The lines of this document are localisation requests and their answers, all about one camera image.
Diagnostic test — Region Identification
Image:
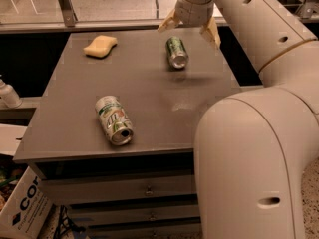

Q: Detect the yellow sponge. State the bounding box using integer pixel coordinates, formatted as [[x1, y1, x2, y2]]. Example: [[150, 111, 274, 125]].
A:
[[83, 35, 118, 58]]

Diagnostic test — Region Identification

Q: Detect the white plastic bottle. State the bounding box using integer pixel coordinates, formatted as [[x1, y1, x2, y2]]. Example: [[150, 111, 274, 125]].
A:
[[0, 79, 22, 108]]

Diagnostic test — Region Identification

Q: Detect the left metal window post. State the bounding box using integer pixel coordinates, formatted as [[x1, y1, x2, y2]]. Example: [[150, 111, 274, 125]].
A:
[[58, 0, 78, 27]]

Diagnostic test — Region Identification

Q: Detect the white 7up can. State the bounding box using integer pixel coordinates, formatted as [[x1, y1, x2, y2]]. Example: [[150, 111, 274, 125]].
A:
[[95, 96, 134, 145]]

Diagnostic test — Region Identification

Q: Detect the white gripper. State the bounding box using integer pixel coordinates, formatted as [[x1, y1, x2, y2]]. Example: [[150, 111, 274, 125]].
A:
[[158, 0, 221, 49]]

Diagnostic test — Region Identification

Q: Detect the green soda can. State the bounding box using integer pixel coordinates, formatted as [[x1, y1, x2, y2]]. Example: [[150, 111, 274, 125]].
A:
[[165, 36, 188, 69]]

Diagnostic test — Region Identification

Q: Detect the middle grey drawer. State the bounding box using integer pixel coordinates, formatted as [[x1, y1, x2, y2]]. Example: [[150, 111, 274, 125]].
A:
[[68, 204, 199, 226]]

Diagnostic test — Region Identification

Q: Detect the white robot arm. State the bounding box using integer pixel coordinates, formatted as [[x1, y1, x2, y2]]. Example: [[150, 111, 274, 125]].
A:
[[159, 0, 319, 239]]

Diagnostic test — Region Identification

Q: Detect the bottom grey drawer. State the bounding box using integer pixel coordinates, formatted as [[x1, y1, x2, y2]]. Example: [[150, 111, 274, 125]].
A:
[[86, 223, 201, 239]]

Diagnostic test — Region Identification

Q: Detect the black cable on floor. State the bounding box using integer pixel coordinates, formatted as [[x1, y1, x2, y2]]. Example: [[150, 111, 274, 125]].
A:
[[53, 205, 87, 239]]

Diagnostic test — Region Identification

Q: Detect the grey drawer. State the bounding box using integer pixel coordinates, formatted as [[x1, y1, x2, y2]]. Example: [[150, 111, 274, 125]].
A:
[[68, 204, 199, 226], [39, 173, 196, 205], [86, 223, 201, 239]]

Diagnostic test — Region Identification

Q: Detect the white cardboard box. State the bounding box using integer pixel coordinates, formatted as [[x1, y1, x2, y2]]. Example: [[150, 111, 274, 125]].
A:
[[0, 124, 53, 239]]

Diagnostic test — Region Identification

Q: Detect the top grey drawer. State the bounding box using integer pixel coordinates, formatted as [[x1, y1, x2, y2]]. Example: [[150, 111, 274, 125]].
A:
[[39, 173, 196, 205]]

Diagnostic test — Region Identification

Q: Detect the grey drawer cabinet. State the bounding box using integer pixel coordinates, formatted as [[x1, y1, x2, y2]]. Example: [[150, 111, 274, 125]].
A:
[[15, 29, 239, 239]]

